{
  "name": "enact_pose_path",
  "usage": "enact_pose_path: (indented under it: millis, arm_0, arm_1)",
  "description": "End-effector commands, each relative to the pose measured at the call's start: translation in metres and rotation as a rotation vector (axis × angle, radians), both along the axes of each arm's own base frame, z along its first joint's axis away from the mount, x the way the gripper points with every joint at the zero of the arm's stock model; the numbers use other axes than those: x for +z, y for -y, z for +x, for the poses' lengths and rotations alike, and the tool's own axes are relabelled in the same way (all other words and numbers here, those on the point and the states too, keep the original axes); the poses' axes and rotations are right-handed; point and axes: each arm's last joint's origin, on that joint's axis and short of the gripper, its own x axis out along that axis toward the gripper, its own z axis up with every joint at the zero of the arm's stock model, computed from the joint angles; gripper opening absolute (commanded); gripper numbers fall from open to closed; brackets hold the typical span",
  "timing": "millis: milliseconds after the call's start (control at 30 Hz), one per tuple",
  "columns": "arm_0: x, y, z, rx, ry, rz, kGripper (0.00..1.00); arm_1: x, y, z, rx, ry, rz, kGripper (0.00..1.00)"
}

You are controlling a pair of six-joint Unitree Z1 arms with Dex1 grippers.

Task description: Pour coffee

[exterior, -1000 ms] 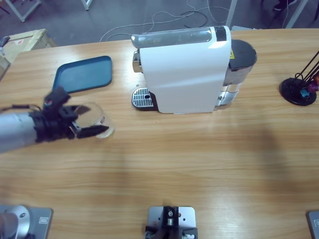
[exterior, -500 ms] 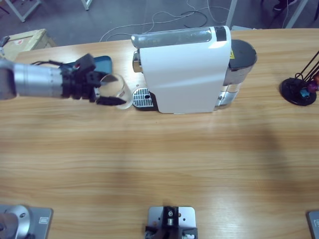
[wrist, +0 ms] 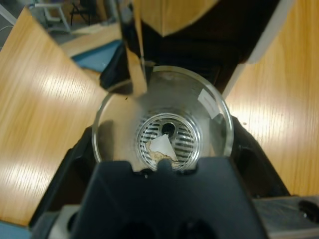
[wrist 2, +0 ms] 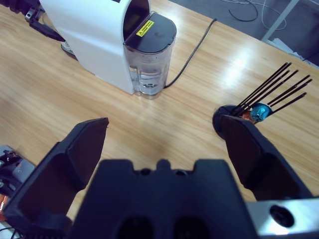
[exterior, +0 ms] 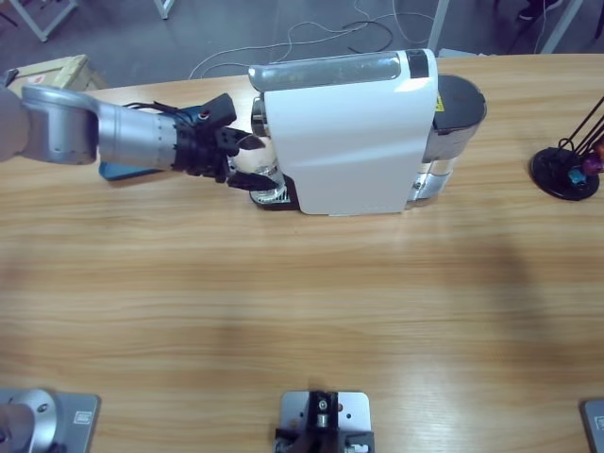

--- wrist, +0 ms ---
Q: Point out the clear drinking glass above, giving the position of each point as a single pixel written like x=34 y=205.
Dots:
x=119 y=119

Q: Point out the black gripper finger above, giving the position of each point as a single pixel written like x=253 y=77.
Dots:
x=256 y=159
x=62 y=174

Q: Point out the white metal table frame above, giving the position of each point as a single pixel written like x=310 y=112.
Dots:
x=58 y=23

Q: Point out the black chair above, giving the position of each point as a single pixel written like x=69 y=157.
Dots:
x=74 y=12

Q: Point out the blue plastic tray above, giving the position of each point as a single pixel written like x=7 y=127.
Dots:
x=97 y=54

